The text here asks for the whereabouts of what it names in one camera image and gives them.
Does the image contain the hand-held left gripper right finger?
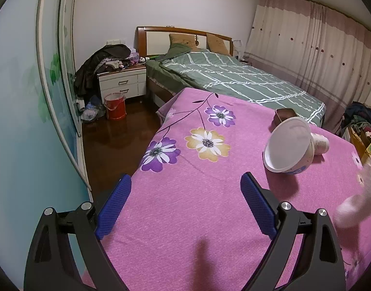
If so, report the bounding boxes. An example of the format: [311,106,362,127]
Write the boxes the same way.
[240,172,346,291]

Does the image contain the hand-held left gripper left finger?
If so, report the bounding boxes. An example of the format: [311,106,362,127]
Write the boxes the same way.
[24,173,132,291]

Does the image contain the white milk carton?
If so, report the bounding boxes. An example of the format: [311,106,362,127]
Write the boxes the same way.
[334,162,371,229]

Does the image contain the white paper bowl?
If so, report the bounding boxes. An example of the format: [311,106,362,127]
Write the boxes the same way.
[263,118,315,175]

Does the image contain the pink floral tablecloth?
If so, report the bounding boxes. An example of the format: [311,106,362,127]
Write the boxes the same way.
[82,87,371,291]

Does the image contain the small brown container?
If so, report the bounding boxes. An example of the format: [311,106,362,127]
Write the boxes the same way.
[275,108,297,125]

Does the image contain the plastic bags on floor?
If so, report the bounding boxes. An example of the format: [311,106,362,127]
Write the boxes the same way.
[79,95,106,122]

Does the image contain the red bucket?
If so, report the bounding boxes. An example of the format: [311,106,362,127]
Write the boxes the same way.
[104,92,126,120]

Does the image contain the wooden desk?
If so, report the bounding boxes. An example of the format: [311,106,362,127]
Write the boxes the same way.
[347,126,371,158]

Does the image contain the white wooden nightstand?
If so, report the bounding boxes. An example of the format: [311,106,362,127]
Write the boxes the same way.
[98,67,147,99]

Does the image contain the green plaid duvet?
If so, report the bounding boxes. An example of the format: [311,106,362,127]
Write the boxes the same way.
[159,51,325,126]

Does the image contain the frosted glass sliding door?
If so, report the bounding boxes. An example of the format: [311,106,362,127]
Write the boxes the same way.
[0,0,93,279]

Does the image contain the heap of mixed clothes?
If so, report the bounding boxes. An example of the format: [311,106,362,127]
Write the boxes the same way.
[343,101,371,137]

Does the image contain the dark pile of clothes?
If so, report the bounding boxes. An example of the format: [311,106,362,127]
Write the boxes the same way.
[74,44,140,97]

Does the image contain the brown pillow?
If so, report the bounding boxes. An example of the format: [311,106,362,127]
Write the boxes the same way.
[206,34,231,56]
[169,33,198,49]

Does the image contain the pink beige curtain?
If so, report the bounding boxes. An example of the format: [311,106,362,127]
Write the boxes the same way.
[243,0,371,134]

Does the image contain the wooden bed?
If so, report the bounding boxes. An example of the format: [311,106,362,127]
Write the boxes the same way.
[135,26,325,126]

